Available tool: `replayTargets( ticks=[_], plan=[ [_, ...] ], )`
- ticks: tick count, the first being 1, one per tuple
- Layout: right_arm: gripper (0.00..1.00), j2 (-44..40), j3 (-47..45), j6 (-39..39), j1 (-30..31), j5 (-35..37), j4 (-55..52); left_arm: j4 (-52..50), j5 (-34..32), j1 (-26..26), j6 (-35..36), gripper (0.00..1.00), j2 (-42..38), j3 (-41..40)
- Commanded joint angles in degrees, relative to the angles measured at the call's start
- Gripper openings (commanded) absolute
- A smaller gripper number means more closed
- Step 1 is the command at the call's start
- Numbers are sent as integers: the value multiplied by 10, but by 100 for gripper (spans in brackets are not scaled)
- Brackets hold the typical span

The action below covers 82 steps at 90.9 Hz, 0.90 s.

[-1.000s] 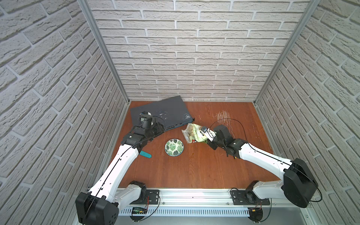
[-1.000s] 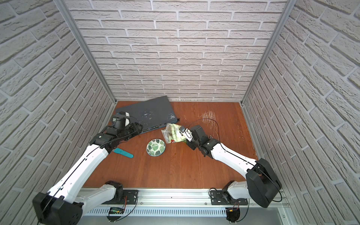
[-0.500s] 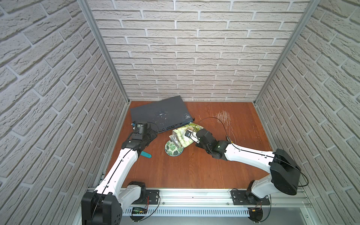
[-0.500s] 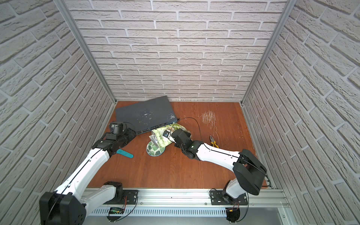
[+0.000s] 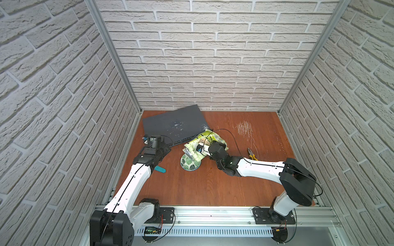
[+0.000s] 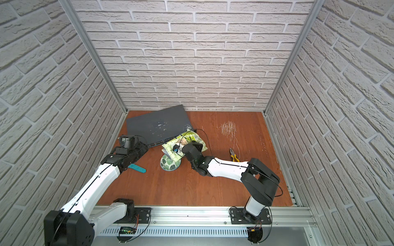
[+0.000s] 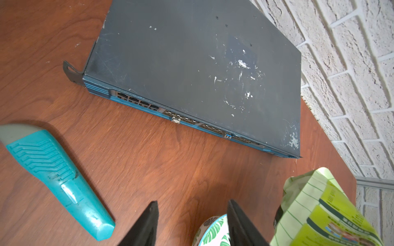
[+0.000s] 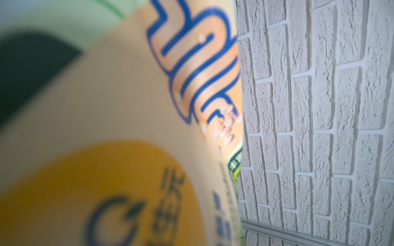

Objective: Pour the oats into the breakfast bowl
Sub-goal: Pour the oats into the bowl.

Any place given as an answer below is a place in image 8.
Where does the green oats bag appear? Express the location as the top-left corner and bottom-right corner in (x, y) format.
(1, 1), (246, 246)

